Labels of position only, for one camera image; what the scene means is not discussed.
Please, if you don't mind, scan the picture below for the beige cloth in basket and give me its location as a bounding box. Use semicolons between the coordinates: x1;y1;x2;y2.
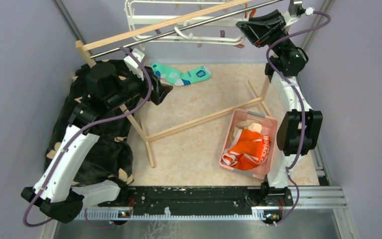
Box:
231;120;263;139

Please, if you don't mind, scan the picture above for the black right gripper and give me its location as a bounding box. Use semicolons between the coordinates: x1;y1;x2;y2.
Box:
234;10;295;57

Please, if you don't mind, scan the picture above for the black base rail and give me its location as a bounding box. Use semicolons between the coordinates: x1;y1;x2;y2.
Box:
99;184;293;224

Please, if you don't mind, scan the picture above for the black floral blanket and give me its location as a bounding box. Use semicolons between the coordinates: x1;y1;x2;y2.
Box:
44;59;160;190

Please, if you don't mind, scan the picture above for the white plastic clip hanger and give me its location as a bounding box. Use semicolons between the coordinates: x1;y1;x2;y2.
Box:
124;0;251;48

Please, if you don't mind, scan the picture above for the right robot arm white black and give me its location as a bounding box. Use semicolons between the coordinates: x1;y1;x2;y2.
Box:
236;8;331;206

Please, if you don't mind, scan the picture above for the green patterned sock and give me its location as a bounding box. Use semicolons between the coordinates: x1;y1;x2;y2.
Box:
151;63;212;86

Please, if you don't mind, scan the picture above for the pink perforated plastic basket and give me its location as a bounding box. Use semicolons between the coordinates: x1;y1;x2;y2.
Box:
219;109;278;179

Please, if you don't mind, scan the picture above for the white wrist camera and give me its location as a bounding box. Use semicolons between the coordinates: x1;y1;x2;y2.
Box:
123;49;145;81
287;0;314;19

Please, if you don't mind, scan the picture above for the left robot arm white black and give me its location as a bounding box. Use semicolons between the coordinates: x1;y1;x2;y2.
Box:
21;60;173;223

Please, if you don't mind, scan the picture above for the salmon pink clothes peg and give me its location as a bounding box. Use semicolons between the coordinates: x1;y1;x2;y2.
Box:
234;44;245;49

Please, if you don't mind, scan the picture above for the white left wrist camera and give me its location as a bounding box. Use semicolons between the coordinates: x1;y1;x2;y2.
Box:
123;49;145;81

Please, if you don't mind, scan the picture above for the orange clothes peg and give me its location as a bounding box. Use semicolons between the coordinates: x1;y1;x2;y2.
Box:
249;9;256;18

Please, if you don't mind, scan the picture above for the wooden drying rack frame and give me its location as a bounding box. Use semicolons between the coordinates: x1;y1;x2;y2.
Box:
75;0;276;167

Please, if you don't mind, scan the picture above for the orange underwear white trim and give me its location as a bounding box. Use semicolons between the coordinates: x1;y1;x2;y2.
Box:
220;129;271;171

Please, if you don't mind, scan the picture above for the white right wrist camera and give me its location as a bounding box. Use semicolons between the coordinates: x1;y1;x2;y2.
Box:
287;0;314;19

